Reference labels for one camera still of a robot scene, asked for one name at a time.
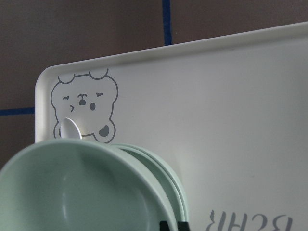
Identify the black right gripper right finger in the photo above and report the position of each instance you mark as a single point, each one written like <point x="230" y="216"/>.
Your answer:
<point x="183" y="226"/>

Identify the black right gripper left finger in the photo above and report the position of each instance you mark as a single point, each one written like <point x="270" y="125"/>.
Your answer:
<point x="164" y="226"/>

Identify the green bowl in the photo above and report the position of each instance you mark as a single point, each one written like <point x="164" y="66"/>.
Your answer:
<point x="165" y="175"/>
<point x="74" y="185"/>

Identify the green bowl on tray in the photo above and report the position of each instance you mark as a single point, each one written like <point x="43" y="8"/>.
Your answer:
<point x="165" y="175"/>

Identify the cream bear serving tray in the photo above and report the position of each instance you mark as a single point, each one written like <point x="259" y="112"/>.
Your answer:
<point x="229" y="114"/>

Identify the white plastic spoon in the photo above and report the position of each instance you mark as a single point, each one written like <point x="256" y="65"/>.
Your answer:
<point x="69" y="129"/>

